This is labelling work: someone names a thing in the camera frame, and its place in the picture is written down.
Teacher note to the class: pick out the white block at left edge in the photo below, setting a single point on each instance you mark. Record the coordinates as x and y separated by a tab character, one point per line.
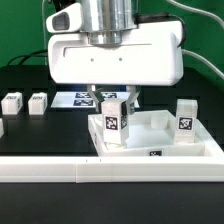
1	128

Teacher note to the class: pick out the white marker plate with tags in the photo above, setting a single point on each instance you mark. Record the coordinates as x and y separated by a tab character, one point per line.
84	100

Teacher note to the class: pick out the white square table top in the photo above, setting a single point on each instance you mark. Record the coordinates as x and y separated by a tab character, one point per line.
151	133

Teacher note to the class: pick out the white L-shaped obstacle fence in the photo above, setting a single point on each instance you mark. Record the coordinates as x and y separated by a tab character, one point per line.
63	151

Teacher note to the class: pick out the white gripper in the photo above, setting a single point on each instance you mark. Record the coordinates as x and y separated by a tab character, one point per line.
107	43

